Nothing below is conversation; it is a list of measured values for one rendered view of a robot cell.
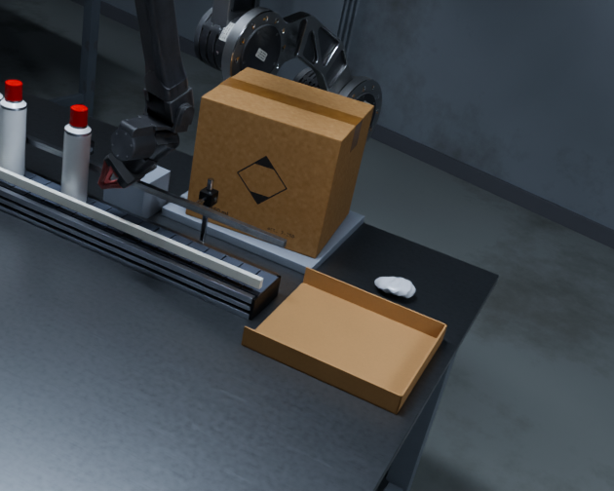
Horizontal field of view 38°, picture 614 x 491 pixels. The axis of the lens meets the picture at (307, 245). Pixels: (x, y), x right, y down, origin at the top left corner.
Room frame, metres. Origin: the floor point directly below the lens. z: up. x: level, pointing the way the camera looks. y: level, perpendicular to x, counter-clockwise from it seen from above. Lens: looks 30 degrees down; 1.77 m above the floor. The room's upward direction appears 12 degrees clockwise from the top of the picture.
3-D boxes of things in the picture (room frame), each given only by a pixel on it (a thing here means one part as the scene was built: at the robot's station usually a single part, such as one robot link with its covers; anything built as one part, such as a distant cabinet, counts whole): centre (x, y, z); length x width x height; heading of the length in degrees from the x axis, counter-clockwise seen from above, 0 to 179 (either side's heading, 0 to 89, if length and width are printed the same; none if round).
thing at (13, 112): (1.59, 0.63, 0.98); 0.05 x 0.05 x 0.20
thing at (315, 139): (1.73, 0.10, 0.99); 0.30 x 0.24 x 0.27; 77
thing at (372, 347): (1.33, -0.11, 0.85); 0.30 x 0.26 x 0.04; 71
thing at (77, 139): (1.54, 0.48, 0.98); 0.05 x 0.05 x 0.20
